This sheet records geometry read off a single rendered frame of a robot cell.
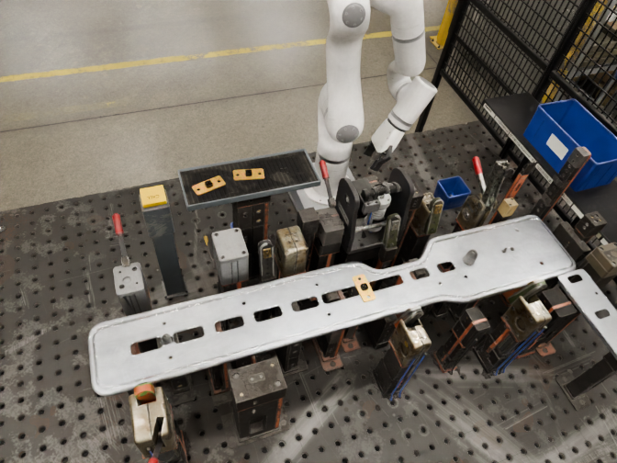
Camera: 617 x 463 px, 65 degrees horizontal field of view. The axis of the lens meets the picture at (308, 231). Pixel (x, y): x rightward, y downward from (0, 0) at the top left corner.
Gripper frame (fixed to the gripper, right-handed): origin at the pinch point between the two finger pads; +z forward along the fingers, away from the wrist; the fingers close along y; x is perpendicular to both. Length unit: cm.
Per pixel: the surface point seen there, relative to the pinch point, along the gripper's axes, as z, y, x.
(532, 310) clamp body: -7, 66, 27
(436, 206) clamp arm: -9.5, 33.9, 6.4
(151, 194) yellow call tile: 19, 32, -68
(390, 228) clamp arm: 0.5, 38.0, -4.9
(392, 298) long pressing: 11, 55, -3
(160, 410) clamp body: 36, 81, -57
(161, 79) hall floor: 95, -205, -56
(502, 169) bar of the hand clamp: -27.4, 32.9, 17.0
